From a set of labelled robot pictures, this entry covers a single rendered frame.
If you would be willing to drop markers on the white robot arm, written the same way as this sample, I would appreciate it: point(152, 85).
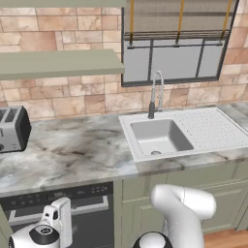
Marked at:
point(184, 210)

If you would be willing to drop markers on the wide green cupboard door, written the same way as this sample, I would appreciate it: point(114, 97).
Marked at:
point(227, 206)

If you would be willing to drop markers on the beige roman blind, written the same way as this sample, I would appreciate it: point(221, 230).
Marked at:
point(174, 17)

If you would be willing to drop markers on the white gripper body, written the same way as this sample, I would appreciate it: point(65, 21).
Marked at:
point(66, 223)

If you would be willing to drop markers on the narrow green cupboard door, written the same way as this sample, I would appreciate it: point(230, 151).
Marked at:
point(137, 213)

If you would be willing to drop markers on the green cupboard drawer front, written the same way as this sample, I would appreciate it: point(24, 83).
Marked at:
point(203, 172)

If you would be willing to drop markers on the dark framed window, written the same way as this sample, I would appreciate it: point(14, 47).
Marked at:
point(174, 61)

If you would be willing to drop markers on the silver and black toaster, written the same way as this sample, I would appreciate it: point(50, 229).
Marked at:
point(11, 130)

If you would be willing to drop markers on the black dishwasher door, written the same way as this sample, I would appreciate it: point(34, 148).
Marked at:
point(93, 223)

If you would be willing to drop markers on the green cupboard side panel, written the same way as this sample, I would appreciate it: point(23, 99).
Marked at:
point(4, 229)

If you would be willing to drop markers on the silver spring tap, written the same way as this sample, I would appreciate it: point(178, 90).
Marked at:
point(155, 93)

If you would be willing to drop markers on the green wall shelf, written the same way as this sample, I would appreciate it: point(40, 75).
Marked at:
point(61, 2)
point(58, 64)

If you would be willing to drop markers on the white sink with drainer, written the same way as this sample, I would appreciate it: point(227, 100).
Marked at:
point(190, 132)

